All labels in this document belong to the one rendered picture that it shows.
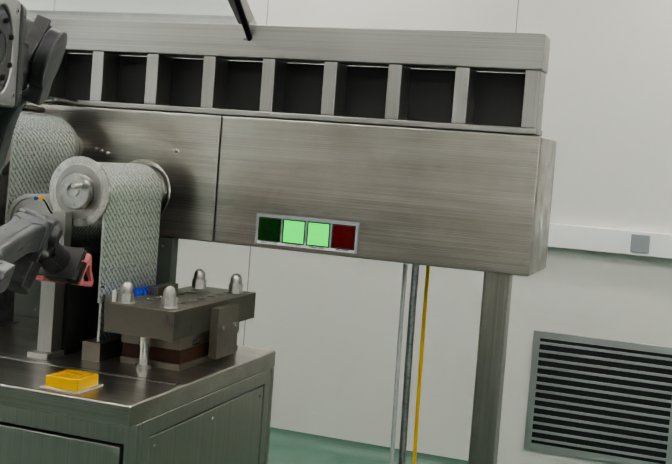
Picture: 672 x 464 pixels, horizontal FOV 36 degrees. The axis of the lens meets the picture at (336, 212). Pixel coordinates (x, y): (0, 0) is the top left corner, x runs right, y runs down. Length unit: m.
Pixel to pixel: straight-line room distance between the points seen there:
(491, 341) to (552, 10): 2.44
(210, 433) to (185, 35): 0.94
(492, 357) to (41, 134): 1.14
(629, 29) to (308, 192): 2.48
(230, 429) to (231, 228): 0.47
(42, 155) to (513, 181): 1.05
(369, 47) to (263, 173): 0.38
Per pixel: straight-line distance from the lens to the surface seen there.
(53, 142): 2.47
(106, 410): 1.92
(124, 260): 2.31
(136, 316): 2.16
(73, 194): 2.23
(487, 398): 2.47
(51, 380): 2.00
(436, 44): 2.31
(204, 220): 2.48
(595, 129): 4.57
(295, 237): 2.38
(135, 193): 2.32
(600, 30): 4.61
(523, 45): 2.27
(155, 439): 2.01
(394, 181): 2.31
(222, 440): 2.28
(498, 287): 2.43
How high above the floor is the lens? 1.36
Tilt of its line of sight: 3 degrees down
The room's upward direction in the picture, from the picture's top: 4 degrees clockwise
